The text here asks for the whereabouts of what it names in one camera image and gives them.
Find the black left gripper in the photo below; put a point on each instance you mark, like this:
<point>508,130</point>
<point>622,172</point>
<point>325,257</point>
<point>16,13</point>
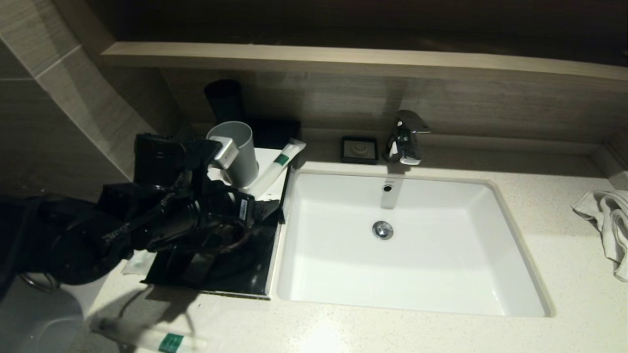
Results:
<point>235,208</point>

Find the long packet with green label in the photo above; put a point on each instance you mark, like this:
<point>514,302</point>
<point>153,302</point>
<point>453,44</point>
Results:
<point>147,338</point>
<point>279,162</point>

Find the black sliding drawer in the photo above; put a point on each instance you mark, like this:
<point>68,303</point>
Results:
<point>245,274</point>

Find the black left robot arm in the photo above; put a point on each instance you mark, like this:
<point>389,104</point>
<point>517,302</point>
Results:
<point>83,240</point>

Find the white rectangular mat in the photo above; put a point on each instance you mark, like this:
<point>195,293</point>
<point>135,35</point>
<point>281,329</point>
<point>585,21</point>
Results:
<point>277,189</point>

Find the grey plastic cup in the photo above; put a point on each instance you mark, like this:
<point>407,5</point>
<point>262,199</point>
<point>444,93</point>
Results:
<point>245,157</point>

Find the black square soap dish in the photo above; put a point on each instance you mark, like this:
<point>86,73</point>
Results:
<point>360,150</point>

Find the chrome sink drain stopper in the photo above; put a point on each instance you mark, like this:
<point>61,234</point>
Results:
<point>382,230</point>

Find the black plastic cup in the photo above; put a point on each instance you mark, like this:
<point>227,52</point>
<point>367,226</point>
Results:
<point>223,100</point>

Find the small clear plastic packet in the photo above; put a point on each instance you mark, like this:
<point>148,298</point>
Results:
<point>137,262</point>

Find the chrome faucet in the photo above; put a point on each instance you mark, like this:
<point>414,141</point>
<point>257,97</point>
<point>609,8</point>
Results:
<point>406,142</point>

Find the white rectangular sink basin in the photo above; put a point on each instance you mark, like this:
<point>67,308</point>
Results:
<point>417,274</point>

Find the grey toilet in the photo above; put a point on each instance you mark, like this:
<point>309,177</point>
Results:
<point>34,318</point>

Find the white crumpled towel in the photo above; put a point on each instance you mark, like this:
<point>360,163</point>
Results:
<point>611,220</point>

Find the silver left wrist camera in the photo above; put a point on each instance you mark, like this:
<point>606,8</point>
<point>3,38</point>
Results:
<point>224,152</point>

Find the light wooden wall shelf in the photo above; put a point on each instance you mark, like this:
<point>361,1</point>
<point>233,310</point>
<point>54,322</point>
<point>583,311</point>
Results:
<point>343,61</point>

